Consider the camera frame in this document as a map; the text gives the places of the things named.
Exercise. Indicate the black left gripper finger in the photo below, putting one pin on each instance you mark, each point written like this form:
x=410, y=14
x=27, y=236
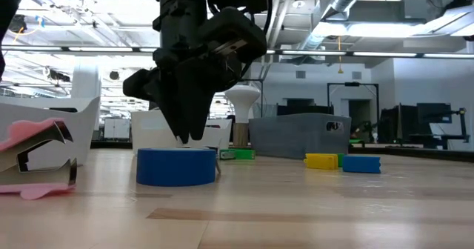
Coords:
x=201, y=104
x=176, y=104

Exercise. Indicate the dark blue tape roll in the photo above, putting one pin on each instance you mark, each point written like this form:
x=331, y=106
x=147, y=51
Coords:
x=174, y=167

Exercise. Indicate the light green stapler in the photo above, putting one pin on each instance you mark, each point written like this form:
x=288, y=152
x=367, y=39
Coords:
x=242, y=154

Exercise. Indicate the yellow stapler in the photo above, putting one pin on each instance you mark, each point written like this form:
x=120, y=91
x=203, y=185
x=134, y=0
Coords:
x=321, y=161

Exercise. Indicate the pink staple remover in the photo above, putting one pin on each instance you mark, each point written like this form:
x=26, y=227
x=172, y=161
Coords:
x=22, y=130

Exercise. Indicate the blue stapler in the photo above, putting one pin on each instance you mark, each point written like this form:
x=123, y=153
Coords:
x=361, y=164

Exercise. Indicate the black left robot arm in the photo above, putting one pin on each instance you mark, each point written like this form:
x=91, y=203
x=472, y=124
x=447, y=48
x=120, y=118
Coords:
x=181, y=12

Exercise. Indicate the small white plastic bin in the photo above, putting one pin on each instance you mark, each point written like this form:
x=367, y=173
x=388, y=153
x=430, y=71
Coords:
x=152, y=130

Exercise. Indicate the white mushroom lamp wooden base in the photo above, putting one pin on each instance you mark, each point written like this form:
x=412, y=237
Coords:
x=242, y=101

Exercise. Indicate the white cabinet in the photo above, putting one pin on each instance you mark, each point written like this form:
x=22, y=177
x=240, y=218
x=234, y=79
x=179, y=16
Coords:
x=116, y=128

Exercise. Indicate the large white plastic bin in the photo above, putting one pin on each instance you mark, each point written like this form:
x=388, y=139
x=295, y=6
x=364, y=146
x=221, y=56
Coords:
x=85, y=123

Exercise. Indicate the white building pillar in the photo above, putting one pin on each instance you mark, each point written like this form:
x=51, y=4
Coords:
x=86, y=76

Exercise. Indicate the grey plastic bin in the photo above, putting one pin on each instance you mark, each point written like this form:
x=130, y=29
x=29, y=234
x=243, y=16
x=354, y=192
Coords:
x=296, y=134

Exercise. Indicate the black low cabinet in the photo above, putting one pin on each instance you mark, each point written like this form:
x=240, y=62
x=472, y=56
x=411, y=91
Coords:
x=303, y=110

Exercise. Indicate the dark robot workstation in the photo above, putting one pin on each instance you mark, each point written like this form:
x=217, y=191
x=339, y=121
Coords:
x=426, y=126

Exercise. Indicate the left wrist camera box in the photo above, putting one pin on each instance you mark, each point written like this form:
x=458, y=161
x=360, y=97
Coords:
x=233, y=26

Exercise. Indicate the long ceiling light rail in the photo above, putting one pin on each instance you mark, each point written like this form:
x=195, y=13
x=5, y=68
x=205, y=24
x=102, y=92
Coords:
x=100, y=49

